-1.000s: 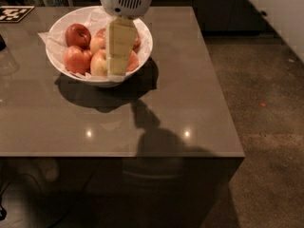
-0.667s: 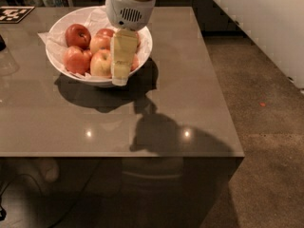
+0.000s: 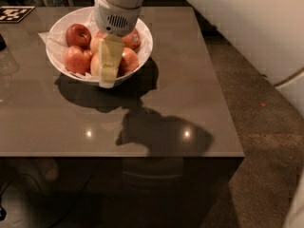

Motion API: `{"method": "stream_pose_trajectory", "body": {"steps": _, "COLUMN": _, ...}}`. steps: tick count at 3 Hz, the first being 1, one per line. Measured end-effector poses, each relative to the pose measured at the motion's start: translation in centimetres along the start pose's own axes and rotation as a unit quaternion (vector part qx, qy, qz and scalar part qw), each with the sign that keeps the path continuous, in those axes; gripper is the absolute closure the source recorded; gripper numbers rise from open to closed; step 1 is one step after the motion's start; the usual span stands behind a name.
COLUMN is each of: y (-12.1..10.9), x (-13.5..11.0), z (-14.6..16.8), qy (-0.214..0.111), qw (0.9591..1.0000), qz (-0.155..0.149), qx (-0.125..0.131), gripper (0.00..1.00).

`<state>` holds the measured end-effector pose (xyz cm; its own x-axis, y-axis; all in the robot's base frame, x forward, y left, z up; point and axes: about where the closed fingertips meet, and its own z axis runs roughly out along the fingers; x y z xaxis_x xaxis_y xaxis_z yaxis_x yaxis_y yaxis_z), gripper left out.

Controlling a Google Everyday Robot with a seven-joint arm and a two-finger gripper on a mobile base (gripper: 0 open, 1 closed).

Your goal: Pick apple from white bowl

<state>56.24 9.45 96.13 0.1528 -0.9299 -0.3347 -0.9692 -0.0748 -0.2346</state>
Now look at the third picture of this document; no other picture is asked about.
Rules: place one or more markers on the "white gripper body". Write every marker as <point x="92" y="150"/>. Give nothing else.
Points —
<point x="116" y="19"/>

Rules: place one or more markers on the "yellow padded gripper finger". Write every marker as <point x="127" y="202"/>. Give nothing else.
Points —
<point x="110" y="52"/>

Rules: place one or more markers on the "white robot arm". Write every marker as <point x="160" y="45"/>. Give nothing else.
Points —
<point x="257" y="49"/>

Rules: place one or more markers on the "red apple with sticker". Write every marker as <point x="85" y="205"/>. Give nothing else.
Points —
<point x="132" y="40"/>

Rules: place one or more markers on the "yellow-red front apple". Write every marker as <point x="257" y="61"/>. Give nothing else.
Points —
<point x="95" y="65"/>

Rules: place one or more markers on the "dark red back-left apple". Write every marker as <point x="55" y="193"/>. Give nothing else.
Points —
<point x="78" y="35"/>

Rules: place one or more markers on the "white ceramic bowl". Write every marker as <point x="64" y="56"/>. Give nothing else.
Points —
<point x="139" y="64"/>

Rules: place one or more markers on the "white paper bowl liner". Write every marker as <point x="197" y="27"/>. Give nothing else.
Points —
<point x="57" y="41"/>

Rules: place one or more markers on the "black object at table edge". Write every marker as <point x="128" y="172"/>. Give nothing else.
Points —
<point x="3" y="44"/>

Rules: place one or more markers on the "black white fiducial marker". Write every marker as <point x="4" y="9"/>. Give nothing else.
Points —
<point x="14" y="14"/>

